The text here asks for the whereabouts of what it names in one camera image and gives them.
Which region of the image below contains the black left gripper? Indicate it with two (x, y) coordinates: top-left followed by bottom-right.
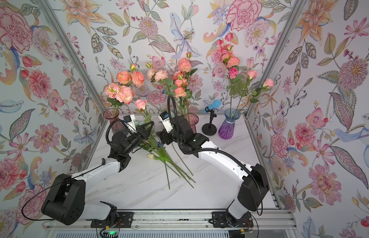
(123, 123), (154, 156)

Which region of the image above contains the small pink rosebud stem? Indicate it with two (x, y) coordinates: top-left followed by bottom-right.
(134, 99), (152, 126)

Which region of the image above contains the pale pink carnation pair stem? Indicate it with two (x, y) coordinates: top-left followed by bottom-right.
(106, 83), (135, 111)

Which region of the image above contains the coral pink rose spray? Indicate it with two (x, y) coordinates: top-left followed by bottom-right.
(174, 77), (192, 115)

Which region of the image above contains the pale pink peony stem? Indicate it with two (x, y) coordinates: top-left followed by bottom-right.
(146, 61), (179, 109)

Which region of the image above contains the magenta rose stem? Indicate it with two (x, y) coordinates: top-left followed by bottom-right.
(228, 66), (242, 116)

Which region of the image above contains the coral pink carnation stem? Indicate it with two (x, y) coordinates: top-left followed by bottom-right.
(175, 52), (197, 89)

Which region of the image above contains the light pink rose stem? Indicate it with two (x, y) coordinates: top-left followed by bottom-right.
(241, 78), (274, 104)
(236, 70), (258, 111)

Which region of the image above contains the coral carnation spray stem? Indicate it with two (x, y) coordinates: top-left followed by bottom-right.
(212, 44), (243, 115)

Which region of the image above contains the coral rose spray stem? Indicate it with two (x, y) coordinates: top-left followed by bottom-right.
(116, 63), (145, 88)

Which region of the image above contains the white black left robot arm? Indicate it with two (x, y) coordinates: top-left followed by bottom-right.
(41, 122), (154, 226)

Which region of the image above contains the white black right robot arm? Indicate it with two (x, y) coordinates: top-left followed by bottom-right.
(158, 95), (270, 227)

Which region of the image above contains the pink ribbed glass vase centre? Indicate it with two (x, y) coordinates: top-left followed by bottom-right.
(188, 113), (199, 133)

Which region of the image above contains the pink ribbed glass vase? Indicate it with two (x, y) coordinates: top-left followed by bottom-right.
(188, 113), (199, 133)
(103, 108), (126, 133)

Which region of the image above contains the bunch of artificial flowers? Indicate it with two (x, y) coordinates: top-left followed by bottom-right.
(141, 130), (195, 189)

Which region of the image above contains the pink ribbed glass vase left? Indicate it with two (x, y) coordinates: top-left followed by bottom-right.
(103, 108), (126, 133)

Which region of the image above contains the blue purple glass vase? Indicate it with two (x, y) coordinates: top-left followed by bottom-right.
(218, 109), (241, 140)

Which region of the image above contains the blue microphone on black stand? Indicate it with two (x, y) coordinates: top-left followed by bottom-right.
(202, 100), (222, 136)

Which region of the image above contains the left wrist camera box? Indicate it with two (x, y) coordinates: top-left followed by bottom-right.
(123, 115), (137, 134)

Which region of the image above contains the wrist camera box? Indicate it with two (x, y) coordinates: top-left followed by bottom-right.
(123, 115), (137, 134)
(159, 111), (173, 133)

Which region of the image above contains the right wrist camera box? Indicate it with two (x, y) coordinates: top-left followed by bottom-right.
(159, 111), (173, 133)

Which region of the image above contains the left corner aluminium post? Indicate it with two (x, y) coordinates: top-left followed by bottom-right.
(36, 0), (106, 114)

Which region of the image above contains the corner aluminium post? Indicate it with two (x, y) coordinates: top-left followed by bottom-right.
(36, 0), (106, 114)
(244, 0), (302, 117)

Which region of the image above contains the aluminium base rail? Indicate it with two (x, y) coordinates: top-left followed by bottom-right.
(42, 209), (300, 238)

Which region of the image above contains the right corner aluminium post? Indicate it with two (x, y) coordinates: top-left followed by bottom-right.
(244, 0), (302, 117)

